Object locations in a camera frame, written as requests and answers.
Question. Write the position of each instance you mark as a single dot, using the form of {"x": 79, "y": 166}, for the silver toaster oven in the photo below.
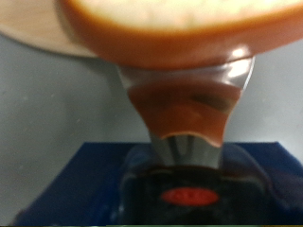
{"x": 47, "y": 104}

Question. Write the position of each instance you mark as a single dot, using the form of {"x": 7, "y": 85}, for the round wooden cutting board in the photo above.
{"x": 31, "y": 28}

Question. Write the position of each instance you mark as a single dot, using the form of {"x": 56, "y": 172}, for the white bread slice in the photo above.
{"x": 183, "y": 38}

